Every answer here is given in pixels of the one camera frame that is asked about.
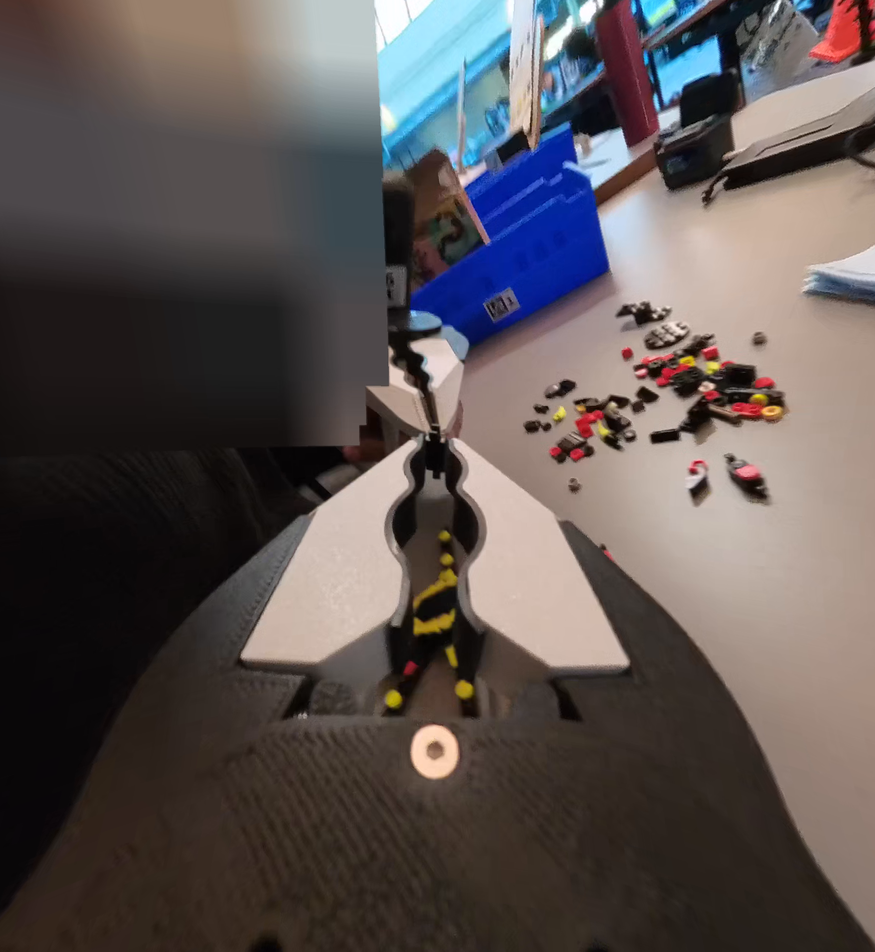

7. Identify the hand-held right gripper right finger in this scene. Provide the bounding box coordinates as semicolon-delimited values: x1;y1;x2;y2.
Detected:
443;439;632;699

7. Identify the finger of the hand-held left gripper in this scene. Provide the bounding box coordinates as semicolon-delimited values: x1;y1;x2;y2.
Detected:
367;338;438;441
421;333;470;437

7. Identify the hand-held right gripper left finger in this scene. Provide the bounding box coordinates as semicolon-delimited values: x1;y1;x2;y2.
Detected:
240;437;427;693

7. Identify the black yellow lego spider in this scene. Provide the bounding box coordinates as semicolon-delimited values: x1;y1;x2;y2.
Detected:
381;530;477;715

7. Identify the printed cardboard lego box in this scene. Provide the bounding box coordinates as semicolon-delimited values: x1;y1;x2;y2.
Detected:
408;149;492;287

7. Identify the pile of loose lego pieces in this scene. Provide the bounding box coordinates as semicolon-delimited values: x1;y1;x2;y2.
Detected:
523;335;788;466

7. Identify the blue plastic bin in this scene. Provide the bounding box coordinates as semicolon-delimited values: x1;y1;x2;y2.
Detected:
410;122;611;347

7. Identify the cardboard sign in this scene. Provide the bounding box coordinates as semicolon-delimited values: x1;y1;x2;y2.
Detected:
508;0;546;152

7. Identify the red pillar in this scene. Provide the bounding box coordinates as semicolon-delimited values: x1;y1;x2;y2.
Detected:
595;0;662;148

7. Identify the black equipment case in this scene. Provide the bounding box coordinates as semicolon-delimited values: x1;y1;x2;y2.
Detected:
653;112;736;190

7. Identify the black flat pouch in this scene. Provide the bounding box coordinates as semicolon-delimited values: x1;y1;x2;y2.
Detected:
703;80;875;205

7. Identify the blue instruction booklet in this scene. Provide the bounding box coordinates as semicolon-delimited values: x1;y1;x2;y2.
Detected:
804;223;875;307

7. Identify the orange cone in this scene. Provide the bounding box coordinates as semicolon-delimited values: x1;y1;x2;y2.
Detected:
810;0;875;64

